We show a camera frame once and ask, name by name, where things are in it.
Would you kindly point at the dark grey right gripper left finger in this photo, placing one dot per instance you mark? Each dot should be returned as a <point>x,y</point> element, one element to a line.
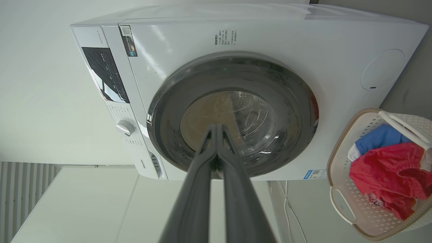
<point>192,202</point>

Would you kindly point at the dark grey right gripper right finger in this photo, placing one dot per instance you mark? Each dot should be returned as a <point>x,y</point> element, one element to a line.
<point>241,202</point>

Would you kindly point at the round dark washing machine door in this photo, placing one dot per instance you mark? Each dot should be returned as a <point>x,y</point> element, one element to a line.
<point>287,111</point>

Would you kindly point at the white front-load washing machine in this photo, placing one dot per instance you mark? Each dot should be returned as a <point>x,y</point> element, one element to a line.
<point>270,37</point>

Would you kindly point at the white cabinet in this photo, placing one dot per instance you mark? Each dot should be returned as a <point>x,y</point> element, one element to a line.
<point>87,206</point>

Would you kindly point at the white perforated laundry basket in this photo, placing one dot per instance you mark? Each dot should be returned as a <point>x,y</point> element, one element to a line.
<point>371,219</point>

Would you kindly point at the blue and white garment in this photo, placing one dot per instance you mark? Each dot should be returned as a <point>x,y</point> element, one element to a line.
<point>378,136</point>

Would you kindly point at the red garment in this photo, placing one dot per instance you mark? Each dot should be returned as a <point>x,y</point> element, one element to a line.
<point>391,175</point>

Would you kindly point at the white ribbed radiator panel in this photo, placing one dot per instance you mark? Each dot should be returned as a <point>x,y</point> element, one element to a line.
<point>20,189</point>

